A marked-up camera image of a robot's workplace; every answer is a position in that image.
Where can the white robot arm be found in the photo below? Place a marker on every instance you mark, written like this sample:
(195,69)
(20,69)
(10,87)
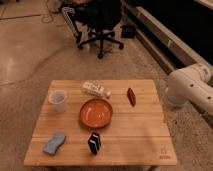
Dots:
(190,84)

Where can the black and white eraser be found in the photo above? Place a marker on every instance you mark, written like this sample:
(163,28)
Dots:
(94,143)

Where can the dark red oblong object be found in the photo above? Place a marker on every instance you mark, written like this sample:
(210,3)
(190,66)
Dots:
(131,97)

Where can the orange plate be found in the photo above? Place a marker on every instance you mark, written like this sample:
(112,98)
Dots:
(96,113)

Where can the wooden table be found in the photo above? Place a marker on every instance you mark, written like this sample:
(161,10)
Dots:
(127,129)

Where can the clear plastic cup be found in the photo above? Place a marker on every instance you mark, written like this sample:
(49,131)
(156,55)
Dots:
(58,99)

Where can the small black box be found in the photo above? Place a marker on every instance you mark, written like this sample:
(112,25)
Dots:
(128,31)

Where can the black office chair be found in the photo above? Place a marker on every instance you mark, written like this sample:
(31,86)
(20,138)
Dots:
(100,17)

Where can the blue sponge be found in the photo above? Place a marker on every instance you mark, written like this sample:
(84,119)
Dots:
(54,143)

